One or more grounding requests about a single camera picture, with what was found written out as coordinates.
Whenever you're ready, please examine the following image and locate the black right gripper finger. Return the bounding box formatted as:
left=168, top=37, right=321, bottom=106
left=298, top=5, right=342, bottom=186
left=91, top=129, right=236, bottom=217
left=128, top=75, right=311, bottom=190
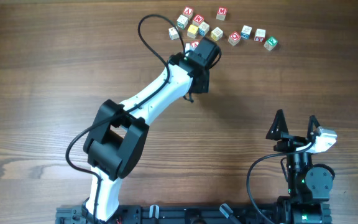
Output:
left=266, top=109, right=289, bottom=140
left=306, top=115, right=320, bottom=141

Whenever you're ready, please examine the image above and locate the red A letter block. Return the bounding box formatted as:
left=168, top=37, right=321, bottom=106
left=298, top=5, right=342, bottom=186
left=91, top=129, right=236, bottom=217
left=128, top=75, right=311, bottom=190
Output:
left=190, top=40, right=200, bottom=50

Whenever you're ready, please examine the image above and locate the yellow edged B block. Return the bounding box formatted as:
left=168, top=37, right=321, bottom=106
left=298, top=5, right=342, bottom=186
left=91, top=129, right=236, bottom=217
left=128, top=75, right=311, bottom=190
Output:
left=211, top=27, right=223, bottom=41

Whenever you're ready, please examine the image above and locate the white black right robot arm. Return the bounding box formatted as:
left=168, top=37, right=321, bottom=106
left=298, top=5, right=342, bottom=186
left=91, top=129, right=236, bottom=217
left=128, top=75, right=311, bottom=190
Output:
left=266, top=110, right=337, bottom=224

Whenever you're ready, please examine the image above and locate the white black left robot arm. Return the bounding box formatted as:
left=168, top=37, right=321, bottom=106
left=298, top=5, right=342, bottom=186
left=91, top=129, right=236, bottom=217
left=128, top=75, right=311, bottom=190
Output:
left=82, top=37, right=221, bottom=223

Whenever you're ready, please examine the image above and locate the blue edged picture block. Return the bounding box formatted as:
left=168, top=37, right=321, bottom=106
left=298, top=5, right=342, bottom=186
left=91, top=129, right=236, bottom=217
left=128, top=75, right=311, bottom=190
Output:
left=198, top=21, right=210, bottom=36

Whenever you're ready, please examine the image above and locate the yellow wooden block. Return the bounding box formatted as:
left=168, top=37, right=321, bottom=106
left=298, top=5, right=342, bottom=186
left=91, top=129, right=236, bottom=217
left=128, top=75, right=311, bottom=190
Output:
left=187, top=24, right=198, bottom=39

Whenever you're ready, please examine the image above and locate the red Q letter block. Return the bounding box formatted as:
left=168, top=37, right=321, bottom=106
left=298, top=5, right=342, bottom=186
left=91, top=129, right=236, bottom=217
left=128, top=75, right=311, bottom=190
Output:
left=228, top=32, right=241, bottom=46

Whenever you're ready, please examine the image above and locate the red W letter block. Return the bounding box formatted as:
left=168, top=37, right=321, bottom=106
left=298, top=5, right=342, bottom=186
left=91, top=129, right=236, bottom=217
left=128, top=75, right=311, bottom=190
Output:
left=192, top=14, right=204, bottom=27

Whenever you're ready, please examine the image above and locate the plain picture wooden block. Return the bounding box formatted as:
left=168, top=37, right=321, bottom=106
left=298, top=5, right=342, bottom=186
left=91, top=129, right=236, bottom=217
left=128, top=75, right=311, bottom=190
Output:
left=168, top=27, right=180, bottom=40

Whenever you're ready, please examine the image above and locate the green edged picture block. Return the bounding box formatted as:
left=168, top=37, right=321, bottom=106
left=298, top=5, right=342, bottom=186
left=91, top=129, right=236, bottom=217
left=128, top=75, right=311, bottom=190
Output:
left=177, top=15, right=189, bottom=29

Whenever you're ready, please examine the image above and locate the red M letter block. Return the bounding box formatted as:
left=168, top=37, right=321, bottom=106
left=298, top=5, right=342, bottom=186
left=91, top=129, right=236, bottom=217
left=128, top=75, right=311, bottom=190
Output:
left=216, top=7, right=227, bottom=21

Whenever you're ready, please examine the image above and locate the blue edged wooden block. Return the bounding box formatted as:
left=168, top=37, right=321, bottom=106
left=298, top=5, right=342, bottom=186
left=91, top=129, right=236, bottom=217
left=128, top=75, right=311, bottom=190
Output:
left=241, top=25, right=252, bottom=39

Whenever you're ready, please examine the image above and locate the red V letter block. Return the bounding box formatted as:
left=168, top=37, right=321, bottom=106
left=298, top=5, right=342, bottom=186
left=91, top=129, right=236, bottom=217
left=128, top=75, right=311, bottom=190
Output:
left=182, top=6, right=194, bottom=19

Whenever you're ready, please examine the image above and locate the red X letter block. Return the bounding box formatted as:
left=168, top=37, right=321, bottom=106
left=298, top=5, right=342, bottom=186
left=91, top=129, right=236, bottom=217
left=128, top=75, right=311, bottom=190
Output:
left=254, top=29, right=266, bottom=42

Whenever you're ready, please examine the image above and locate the green E letter block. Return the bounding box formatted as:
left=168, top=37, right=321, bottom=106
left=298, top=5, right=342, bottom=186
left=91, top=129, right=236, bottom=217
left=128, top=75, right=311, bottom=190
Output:
left=264, top=36, right=278, bottom=51

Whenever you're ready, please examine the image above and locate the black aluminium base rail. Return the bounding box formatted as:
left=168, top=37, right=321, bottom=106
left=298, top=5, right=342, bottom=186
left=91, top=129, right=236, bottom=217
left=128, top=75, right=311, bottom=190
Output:
left=55, top=203, right=333, bottom=224

